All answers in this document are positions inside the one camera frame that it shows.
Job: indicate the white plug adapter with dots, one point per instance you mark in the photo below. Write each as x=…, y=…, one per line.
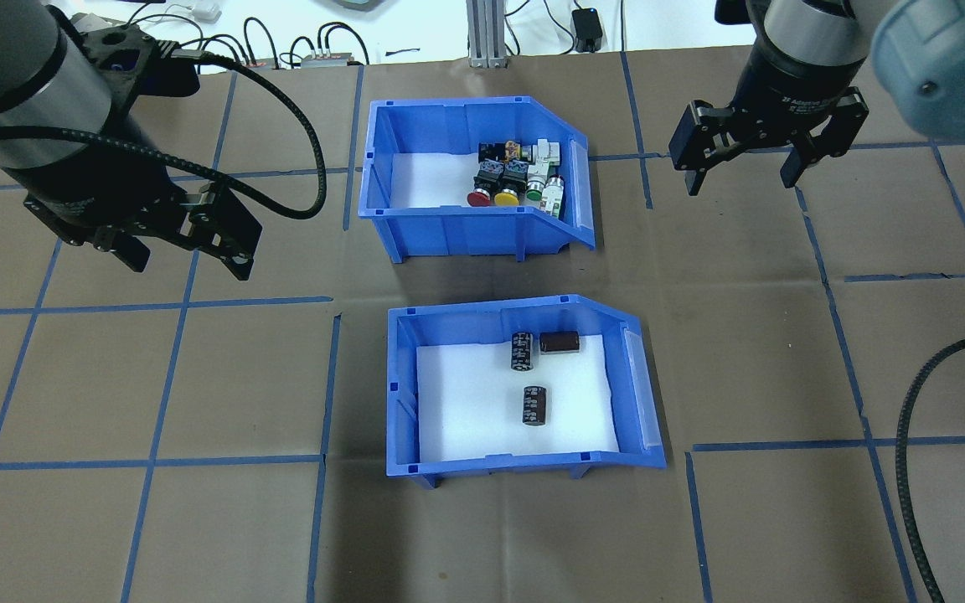
x=202, y=10

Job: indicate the green push button switch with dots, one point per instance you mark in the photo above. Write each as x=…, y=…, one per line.
x=536, y=186

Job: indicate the yellow push button switch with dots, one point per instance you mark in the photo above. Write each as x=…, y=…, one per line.
x=508, y=191

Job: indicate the black switch block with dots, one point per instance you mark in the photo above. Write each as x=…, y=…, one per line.
x=492, y=152

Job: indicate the brown capacitor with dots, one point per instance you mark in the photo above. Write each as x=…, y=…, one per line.
x=559, y=342

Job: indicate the black printed capacitor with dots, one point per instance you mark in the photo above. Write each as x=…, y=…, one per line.
x=535, y=406
x=522, y=352

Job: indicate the blue plastic storage bin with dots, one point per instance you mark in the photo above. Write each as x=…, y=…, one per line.
x=449, y=234
x=403, y=419

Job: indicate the small orange black switch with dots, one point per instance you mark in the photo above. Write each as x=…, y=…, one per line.
x=514, y=152

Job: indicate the red push button switch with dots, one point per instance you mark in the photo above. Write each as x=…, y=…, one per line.
x=480, y=191

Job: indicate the black power adapter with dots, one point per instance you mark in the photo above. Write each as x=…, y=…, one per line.
x=588, y=32

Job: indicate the aluminium profile post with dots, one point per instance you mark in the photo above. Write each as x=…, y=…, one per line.
x=487, y=33

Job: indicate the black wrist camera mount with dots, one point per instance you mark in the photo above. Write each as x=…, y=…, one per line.
x=126, y=54
x=734, y=10

